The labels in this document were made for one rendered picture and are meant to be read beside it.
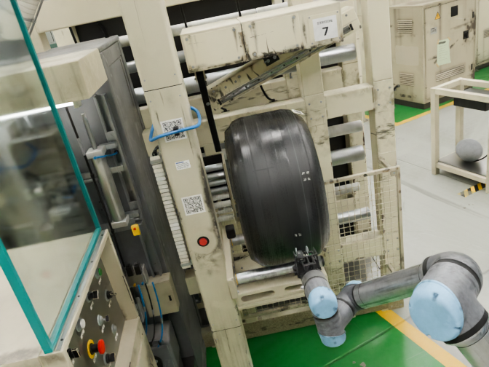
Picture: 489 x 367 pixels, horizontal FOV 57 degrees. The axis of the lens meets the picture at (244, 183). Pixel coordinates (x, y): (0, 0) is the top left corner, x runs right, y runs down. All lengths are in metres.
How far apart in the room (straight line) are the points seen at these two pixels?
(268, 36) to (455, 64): 4.81
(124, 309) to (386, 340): 1.54
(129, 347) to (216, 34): 1.14
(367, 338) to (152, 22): 2.01
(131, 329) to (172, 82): 0.86
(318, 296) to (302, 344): 1.47
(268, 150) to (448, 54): 4.96
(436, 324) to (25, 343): 0.93
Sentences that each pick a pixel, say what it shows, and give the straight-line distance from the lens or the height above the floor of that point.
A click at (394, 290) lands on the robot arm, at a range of 1.31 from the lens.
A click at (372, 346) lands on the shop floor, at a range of 2.70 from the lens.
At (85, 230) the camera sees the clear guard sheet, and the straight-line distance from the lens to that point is 1.45.
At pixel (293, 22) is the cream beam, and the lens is 1.78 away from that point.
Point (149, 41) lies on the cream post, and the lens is 1.50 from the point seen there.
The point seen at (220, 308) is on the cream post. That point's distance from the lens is 1.92.
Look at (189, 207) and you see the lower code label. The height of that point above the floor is 1.21.
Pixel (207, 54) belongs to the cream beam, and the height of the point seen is 1.69.
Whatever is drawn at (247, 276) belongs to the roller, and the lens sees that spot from 1.74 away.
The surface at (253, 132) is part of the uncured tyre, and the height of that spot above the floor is 1.45.
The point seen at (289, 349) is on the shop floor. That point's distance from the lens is 2.72.
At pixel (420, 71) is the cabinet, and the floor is 0.48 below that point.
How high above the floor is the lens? 1.93
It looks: 24 degrees down
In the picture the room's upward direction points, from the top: 12 degrees counter-clockwise
